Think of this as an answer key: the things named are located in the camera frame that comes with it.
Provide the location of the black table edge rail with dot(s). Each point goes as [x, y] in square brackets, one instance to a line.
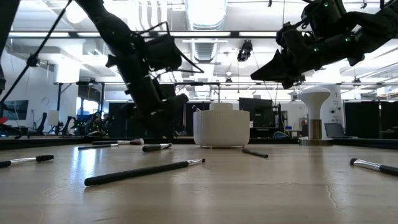
[46, 142]

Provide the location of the long black makeup brush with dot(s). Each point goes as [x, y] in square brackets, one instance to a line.
[140, 172]

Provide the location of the black overhead frame bar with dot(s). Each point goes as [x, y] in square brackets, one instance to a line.
[234, 34]

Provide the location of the grey laptop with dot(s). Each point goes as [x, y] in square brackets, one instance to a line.
[334, 130]

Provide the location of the white mushroom table lamp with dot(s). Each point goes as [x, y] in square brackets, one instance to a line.
[314, 99]

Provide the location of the white box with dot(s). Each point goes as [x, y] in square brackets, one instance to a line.
[53, 118]

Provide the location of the black background robot arm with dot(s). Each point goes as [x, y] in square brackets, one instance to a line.
[42, 123]
[68, 124]

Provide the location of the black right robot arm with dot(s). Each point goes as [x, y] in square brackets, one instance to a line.
[373, 28]

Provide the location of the dark wall screen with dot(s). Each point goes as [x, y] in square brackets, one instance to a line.
[15, 110]

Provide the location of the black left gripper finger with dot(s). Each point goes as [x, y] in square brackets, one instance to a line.
[132, 113]
[174, 115]

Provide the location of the white ribbed round container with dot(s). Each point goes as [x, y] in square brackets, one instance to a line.
[221, 127]

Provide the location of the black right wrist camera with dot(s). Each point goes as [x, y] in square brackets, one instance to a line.
[325, 17]

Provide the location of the thin dark makeup brush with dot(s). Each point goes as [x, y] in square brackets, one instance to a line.
[102, 146]

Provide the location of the black ceiling camera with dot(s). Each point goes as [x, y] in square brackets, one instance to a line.
[32, 60]
[245, 49]

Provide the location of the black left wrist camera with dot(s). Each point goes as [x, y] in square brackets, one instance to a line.
[163, 51]

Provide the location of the black brush long silver ferrule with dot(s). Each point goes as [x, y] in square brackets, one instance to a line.
[367, 164]

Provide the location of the black spoolie brush silver ferrule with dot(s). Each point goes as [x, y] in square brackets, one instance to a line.
[45, 158]

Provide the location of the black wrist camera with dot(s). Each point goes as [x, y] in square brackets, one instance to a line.
[163, 51]
[325, 17]

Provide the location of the fluffy powder makeup brush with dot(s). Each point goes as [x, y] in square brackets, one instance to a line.
[136, 142]

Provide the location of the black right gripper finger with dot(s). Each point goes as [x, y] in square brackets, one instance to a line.
[290, 84]
[273, 70]

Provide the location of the short thick black brush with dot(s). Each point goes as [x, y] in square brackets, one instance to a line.
[152, 148]

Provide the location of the black partition panels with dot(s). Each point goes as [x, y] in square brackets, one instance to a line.
[360, 118]
[190, 124]

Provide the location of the black monitor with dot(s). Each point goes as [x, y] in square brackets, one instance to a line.
[255, 112]

